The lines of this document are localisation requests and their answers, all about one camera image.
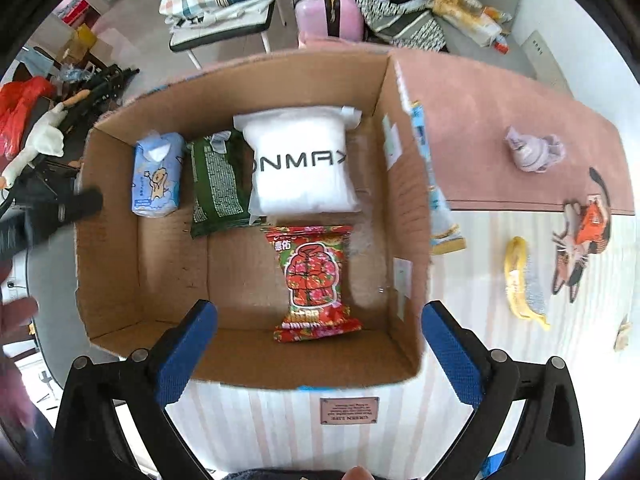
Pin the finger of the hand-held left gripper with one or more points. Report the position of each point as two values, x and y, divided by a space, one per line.
65 210

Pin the red floral snack packet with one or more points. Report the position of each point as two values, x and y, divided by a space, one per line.
312 280

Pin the white plastic-wrapped soft packet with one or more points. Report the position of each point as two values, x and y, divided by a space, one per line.
300 160

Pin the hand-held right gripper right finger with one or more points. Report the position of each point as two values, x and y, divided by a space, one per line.
451 355

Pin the yellow snack packets pile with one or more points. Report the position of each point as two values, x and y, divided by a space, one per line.
467 12

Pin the yellow banana-shaped toy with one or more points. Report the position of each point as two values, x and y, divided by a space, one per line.
517 280

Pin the pink striped cat-print blanket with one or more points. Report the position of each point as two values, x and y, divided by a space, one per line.
500 110

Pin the black white patterned bag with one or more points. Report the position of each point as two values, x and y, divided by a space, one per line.
400 15

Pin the brown cardboard box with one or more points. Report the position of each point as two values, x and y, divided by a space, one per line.
160 280

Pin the person's left hand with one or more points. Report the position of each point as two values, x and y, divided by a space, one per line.
19 308

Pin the light blue packet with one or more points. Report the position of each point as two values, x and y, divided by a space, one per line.
442 220

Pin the blue face mask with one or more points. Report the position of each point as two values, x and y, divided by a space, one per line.
37 60

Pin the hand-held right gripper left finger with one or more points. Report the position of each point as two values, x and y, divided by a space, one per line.
186 355

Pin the blue tissue pack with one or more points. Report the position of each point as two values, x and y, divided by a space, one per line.
156 180

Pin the white goose plush toy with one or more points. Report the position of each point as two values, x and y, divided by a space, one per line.
42 135

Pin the pink suitcase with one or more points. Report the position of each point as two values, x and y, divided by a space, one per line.
345 7

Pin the small yellow cardboard box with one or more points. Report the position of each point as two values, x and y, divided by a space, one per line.
80 42

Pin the white wall socket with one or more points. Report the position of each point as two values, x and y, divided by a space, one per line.
536 42

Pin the light purple sock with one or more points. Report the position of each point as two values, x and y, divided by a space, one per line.
532 152

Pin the green snack packet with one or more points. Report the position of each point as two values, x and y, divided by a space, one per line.
220 185

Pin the red plastic bag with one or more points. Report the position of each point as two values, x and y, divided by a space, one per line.
20 102

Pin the black tripod stand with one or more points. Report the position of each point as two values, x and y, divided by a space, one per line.
102 87

